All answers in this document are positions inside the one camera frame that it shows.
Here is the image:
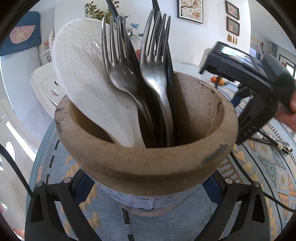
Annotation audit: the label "silver metal fork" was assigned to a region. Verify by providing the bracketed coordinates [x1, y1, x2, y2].
[101, 16, 157, 148]
[139, 10, 173, 146]

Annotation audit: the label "black chopstick left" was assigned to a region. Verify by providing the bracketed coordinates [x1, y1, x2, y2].
[101, 1, 165, 147]

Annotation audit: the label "brown clay utensil pot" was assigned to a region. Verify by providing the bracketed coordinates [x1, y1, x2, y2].
[55, 72, 238, 216]

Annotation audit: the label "white dotted rice paddle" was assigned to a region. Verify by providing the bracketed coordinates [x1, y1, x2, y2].
[52, 18, 145, 147]

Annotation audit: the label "small framed picture lower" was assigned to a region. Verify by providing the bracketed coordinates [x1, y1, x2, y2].
[226, 16, 240, 36]

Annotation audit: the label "black cable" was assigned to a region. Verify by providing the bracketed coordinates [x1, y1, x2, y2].
[229, 150, 296, 212]

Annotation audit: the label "white chair left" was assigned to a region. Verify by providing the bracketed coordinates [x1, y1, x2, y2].
[29, 62, 65, 112]

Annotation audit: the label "small framed picture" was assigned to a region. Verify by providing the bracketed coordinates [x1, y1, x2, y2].
[226, 16, 240, 36]
[225, 1, 240, 20]

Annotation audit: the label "red lidded pot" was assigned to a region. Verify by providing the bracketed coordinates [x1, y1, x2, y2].
[135, 49, 140, 60]

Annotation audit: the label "blue wall hanging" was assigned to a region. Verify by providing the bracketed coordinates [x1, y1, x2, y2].
[1, 11, 42, 57]

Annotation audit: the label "orange tangerines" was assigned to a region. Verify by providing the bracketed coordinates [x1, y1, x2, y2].
[210, 76, 225, 86]

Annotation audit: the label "blue patterned table mat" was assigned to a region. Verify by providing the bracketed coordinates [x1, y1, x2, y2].
[34, 125, 295, 240]

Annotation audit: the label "person's right hand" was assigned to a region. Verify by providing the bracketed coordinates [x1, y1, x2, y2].
[274, 92, 296, 131]

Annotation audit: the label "small framed picture upper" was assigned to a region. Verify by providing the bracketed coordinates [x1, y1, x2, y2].
[225, 1, 240, 20]

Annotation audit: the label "framed picture large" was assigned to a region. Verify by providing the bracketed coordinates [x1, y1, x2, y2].
[177, 0, 204, 24]

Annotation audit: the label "flower plant arrangement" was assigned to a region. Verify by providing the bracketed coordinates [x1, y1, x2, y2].
[85, 1, 144, 41]

